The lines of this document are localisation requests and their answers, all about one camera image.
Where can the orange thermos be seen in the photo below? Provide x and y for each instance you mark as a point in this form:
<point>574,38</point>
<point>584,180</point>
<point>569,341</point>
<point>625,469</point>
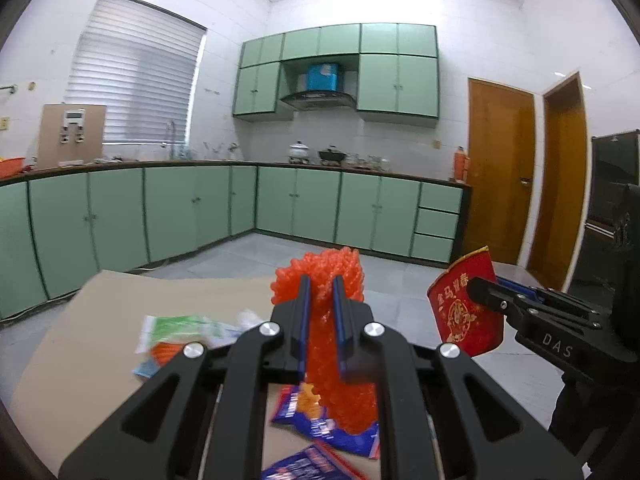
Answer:
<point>459,165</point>

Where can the red gold envelope packet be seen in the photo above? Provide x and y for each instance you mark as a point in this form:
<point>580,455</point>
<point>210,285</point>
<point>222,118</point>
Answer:
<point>460,315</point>

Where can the blue box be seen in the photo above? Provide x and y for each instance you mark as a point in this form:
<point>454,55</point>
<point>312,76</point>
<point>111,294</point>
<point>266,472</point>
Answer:
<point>322,77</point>

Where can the blue orange snack packet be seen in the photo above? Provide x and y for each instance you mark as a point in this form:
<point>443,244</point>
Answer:
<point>312,410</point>

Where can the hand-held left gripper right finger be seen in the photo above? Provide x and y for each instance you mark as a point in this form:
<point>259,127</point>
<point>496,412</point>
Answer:
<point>339,312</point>

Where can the green wall cabinets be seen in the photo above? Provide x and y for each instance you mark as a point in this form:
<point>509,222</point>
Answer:
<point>395,85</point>

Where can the small blue packet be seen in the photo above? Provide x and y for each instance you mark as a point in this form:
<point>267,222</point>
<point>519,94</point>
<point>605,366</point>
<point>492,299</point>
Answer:
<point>145,371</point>

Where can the green white plastic packet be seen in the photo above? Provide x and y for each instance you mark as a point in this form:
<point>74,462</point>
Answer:
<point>180,329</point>

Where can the orange basin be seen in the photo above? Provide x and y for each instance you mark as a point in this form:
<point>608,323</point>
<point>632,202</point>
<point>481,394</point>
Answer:
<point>10,166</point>

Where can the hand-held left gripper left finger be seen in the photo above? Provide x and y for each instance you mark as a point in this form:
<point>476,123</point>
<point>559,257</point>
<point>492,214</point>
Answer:
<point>305,312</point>

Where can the plain wooden door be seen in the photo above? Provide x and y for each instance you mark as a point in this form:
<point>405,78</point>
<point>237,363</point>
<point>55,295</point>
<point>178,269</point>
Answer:
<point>560,185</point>

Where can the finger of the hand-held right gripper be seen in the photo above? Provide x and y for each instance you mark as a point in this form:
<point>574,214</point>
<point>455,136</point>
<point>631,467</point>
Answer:
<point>525,286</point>
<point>487,294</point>

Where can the metal faucet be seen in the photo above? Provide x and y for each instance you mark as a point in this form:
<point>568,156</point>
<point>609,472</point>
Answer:
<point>171,135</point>

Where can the black range hood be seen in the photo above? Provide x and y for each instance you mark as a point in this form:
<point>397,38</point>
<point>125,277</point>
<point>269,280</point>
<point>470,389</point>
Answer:
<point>315,100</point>

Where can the black glass cabinet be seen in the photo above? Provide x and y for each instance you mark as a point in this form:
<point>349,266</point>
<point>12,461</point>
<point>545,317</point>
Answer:
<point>615,157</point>

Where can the white window blind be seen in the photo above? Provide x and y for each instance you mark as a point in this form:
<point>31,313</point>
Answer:
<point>135,75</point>

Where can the cluster of glass jars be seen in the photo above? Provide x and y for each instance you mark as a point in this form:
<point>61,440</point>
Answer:
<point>370,161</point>

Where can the orange foam fruit net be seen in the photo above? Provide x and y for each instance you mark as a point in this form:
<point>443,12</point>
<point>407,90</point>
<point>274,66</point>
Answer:
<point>322,350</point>

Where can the green base cabinets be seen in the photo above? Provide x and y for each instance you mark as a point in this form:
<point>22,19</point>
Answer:
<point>170,210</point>

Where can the white cooking pot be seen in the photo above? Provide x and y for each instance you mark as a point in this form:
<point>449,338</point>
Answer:
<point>299,152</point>

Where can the black wok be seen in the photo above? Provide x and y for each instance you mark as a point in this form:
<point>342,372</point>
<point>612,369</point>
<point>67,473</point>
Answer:
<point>331,156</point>

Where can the blue red snack wrapper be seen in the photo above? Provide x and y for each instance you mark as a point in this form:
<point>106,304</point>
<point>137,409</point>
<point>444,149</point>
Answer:
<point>305,467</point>

